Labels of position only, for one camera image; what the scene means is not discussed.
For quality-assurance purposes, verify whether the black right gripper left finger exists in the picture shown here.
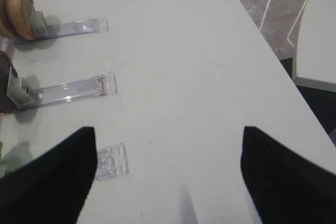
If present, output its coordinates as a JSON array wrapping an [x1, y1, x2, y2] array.
[[1, 126, 95, 223]]

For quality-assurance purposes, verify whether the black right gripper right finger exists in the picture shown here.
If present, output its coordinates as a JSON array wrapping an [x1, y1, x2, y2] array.
[[240, 126, 335, 223]]

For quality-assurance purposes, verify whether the clear acrylic lettuce rack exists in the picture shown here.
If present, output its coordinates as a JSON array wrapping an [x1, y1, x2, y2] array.
[[95, 143, 129, 180]]

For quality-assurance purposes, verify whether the green lettuce in rack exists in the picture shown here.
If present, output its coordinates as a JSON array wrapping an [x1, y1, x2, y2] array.
[[0, 141, 3, 160]]

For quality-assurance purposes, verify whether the sesame bread bun near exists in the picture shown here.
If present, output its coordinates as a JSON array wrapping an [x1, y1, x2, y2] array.
[[0, 0, 19, 39]]

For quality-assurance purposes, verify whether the sesame bread bun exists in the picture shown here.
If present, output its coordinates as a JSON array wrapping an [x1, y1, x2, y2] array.
[[6, 0, 36, 40], [0, 0, 19, 39]]

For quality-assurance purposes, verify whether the sesame bread bun far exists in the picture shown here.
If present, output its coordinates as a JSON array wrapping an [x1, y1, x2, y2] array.
[[6, 0, 36, 40]]

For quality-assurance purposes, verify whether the clear acrylic patty rack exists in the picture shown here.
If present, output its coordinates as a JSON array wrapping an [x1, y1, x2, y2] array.
[[6, 67, 118, 111]]

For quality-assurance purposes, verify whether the clear acrylic rack right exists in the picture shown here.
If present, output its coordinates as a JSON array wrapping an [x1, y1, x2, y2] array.
[[9, 10, 110, 44]]

